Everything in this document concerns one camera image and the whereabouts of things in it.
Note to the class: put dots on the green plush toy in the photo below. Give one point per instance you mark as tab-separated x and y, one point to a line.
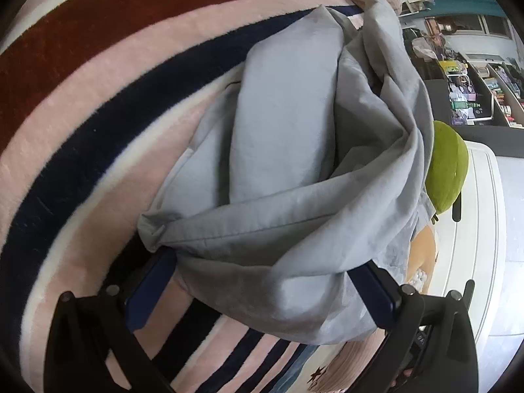
446	163

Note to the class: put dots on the white bed headboard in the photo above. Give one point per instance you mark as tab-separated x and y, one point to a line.
483	233

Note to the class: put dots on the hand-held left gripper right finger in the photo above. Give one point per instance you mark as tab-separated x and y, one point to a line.
378	299

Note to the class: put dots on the dark bookshelf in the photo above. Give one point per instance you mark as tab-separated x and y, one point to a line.
491	139

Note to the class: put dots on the striped plush blanket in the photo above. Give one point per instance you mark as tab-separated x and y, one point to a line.
82	69

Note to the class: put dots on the light blue jacket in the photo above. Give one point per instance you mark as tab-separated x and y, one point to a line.
286	151

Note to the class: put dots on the yellow plush neck pillow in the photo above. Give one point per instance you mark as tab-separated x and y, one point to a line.
421	254

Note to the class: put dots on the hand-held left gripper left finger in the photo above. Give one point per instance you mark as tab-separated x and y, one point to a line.
149	290

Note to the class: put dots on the window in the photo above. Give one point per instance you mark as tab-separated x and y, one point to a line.
491	24

